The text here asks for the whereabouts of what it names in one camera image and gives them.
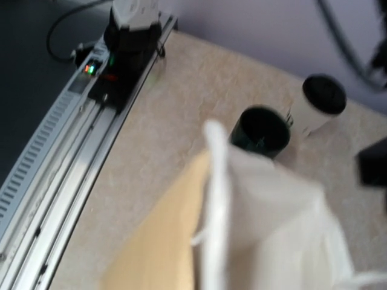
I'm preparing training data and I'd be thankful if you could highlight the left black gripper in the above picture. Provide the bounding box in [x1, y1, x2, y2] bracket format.
[356, 140, 386, 187]

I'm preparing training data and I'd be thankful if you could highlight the brown paper bag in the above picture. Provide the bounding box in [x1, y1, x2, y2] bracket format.
[101, 120, 386, 289]

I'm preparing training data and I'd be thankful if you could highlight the aluminium front rail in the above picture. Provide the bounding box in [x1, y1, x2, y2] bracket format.
[1, 15, 177, 289]

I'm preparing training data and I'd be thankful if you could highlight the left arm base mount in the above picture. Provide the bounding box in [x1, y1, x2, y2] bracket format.
[88, 22, 162, 112]

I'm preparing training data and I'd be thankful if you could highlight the white paper cup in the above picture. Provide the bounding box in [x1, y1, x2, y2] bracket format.
[291, 95, 333, 137]

